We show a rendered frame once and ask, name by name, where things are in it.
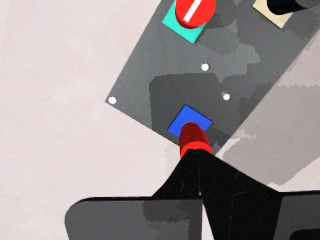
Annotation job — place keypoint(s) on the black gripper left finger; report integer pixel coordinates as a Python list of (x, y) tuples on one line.
[(173, 212)]

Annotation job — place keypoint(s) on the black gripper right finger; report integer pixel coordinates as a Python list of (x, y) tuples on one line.
[(241, 208)]

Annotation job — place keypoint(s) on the dark grey board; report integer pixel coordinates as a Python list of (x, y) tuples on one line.
[(212, 59)]

